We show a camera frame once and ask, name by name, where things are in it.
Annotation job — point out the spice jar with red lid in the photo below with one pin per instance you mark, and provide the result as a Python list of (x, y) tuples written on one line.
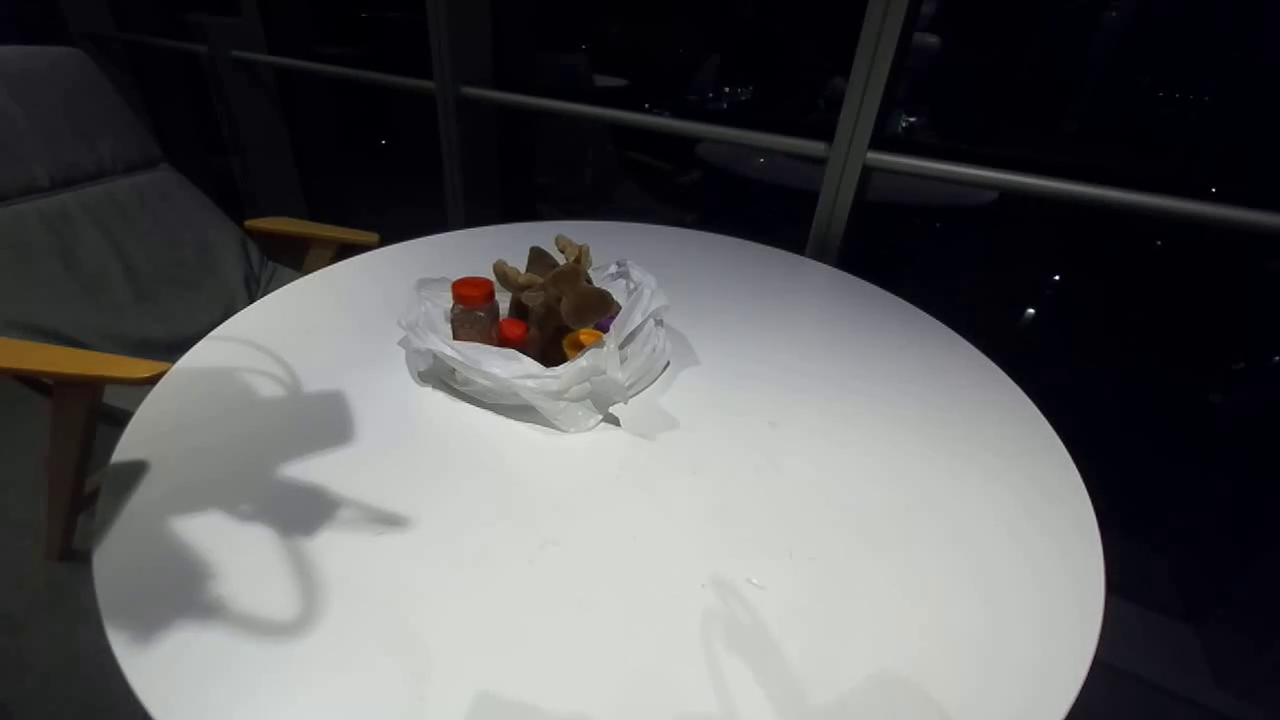
[(475, 310)]

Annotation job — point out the grey window post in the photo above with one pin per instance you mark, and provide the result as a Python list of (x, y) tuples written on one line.
[(854, 126)]

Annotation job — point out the grey armchair with wooden arms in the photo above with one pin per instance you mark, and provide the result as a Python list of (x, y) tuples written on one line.
[(110, 258)]

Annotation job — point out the red play dough tub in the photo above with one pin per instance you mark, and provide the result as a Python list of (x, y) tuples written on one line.
[(515, 334)]

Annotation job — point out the yellow play dough tub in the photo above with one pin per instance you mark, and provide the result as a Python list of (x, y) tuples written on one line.
[(581, 341)]

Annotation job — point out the metal window railing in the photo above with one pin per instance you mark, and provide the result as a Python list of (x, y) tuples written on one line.
[(448, 98)]

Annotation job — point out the white plastic bag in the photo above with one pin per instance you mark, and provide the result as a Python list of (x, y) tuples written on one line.
[(574, 392)]

